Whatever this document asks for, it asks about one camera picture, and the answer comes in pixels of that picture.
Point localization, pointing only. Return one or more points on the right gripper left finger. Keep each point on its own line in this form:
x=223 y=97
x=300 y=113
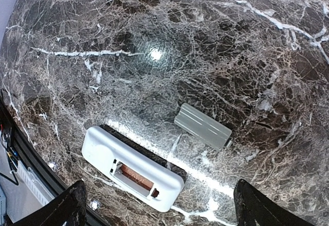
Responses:
x=68 y=208

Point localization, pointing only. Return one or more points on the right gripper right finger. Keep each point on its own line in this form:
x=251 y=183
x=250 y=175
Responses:
x=254 y=208

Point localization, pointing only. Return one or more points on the white remote control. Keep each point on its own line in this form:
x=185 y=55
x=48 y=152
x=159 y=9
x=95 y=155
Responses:
x=135 y=173

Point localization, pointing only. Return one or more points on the grey battery cover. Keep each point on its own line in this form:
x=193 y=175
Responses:
x=203 y=127

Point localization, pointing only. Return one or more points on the white slotted cable duct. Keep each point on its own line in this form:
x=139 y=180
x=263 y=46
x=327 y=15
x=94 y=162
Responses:
x=35 y=185

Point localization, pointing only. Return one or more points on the black front rail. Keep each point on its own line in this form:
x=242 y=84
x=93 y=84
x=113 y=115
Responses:
x=19 y=144

